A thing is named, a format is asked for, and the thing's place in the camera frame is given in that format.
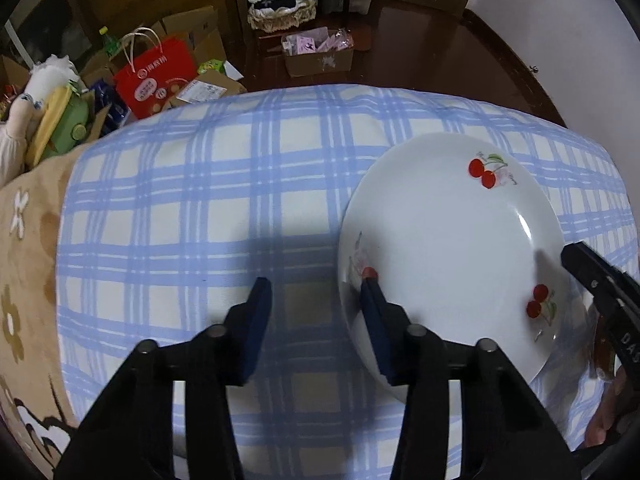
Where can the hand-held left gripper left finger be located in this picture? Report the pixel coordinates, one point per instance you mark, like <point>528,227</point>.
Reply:
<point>254,332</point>

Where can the green bottle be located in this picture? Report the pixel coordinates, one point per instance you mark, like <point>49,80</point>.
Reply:
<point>109,45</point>

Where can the cardboard box with pink packets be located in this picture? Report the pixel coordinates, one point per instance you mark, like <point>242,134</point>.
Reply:
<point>320,65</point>

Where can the woven basket with cloths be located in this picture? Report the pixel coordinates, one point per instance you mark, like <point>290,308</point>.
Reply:
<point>280,17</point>

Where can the blue plaid cloth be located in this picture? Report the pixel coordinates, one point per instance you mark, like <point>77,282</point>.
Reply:
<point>200,185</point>

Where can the pink plush toy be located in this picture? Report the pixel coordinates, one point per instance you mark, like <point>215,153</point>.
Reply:
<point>12,145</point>

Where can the white cherry print plate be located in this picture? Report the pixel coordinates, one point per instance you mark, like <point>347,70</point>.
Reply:
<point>450,240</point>

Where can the blue packet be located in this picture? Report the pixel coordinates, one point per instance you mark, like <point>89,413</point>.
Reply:
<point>112,105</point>

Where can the white printed packet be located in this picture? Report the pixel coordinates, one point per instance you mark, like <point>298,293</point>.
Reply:
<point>200,91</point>

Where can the white plush toy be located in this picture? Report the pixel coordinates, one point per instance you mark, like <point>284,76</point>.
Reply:
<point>47,77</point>

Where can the wooden corner shelf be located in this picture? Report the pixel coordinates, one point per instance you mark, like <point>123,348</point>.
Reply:
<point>239,0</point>

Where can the green yellow plush toy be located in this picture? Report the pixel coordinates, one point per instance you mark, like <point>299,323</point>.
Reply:
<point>70,120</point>

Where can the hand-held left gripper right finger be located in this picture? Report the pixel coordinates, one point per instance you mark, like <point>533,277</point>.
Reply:
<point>381,337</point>

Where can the brown floral blanket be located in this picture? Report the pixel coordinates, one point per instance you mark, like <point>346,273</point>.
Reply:
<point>30,260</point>

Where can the large cardboard box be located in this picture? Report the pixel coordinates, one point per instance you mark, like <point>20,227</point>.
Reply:
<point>200,30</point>

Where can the red paper bag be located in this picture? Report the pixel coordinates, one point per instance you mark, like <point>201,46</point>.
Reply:
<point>155,80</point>

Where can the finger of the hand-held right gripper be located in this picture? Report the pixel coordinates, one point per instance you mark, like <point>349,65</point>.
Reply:
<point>600,277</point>

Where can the open cardboard box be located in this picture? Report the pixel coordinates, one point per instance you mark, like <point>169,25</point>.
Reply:
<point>12,75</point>

